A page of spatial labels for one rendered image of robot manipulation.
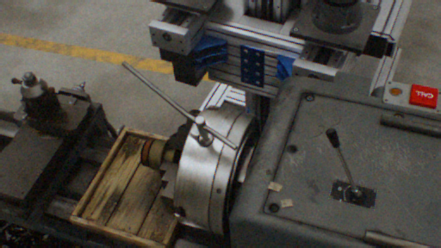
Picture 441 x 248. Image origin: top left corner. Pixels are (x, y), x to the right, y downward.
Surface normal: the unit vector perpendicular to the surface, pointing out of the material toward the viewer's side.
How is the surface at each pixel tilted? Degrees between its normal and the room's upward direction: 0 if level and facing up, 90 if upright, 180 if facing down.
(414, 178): 0
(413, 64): 0
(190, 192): 58
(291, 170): 0
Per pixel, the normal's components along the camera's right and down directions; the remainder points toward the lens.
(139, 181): -0.06, -0.64
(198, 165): -0.23, -0.13
